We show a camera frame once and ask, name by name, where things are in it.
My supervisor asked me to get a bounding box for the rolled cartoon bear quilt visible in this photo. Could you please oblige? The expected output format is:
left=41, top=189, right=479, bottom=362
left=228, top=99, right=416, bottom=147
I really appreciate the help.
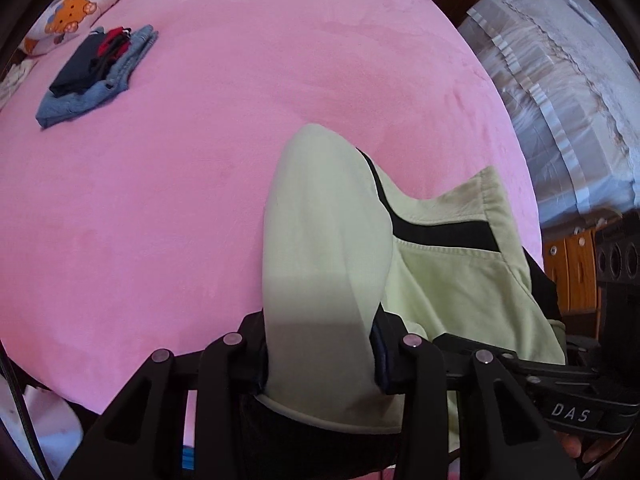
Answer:
left=22, top=0, right=152, bottom=57

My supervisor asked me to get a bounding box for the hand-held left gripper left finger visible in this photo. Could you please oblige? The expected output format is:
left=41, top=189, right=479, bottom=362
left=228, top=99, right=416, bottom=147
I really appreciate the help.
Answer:
left=59, top=311, right=273, bottom=480

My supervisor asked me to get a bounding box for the person's right hand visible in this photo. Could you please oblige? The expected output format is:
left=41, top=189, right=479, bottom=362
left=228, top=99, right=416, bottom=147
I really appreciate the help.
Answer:
left=555, top=430, right=624, bottom=466

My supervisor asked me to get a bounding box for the folded red garment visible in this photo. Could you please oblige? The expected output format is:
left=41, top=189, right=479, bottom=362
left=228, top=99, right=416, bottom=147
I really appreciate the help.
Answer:
left=97, top=26, right=133, bottom=58

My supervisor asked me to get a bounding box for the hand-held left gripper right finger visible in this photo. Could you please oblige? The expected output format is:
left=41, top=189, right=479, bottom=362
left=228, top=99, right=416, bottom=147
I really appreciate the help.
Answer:
left=371, top=311, right=582, bottom=480

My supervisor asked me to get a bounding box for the white floral table cover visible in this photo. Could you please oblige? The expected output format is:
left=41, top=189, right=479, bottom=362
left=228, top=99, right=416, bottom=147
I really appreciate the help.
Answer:
left=0, top=375, right=85, bottom=480

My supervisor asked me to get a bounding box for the green and black hooded jacket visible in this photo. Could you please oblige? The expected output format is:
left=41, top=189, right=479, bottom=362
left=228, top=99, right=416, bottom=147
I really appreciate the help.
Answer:
left=239, top=122, right=568, bottom=480

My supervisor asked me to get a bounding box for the black cable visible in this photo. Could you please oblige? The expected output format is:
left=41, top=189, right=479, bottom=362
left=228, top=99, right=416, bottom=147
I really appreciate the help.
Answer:
left=0, top=342, right=53, bottom=480

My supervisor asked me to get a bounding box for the pink bed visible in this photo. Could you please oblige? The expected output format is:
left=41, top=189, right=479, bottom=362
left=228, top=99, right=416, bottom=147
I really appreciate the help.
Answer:
left=0, top=0, right=546, bottom=416

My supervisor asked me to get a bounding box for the black speaker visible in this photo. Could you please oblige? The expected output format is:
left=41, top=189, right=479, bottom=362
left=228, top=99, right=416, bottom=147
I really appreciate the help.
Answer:
left=594, top=212, right=640, bottom=286

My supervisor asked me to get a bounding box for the folded pile of clothes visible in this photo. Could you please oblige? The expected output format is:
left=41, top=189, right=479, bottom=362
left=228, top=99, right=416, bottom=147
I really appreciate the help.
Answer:
left=35, top=25, right=159, bottom=130

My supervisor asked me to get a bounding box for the crumpled grey-white cloth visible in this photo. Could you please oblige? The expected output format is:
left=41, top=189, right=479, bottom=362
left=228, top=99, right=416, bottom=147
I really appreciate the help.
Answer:
left=0, top=57, right=38, bottom=111

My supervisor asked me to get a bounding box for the wooden drawer cabinet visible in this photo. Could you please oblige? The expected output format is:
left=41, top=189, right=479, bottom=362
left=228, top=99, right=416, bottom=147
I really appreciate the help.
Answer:
left=542, top=227, right=601, bottom=323

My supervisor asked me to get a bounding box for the folded navy garment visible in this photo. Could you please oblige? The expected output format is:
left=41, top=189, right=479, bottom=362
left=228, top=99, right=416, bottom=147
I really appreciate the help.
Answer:
left=49, top=32, right=108, bottom=98

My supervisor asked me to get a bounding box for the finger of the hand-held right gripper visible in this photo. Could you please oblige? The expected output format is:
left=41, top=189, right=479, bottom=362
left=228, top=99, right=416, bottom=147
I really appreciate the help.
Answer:
left=433, top=332, right=599, bottom=387

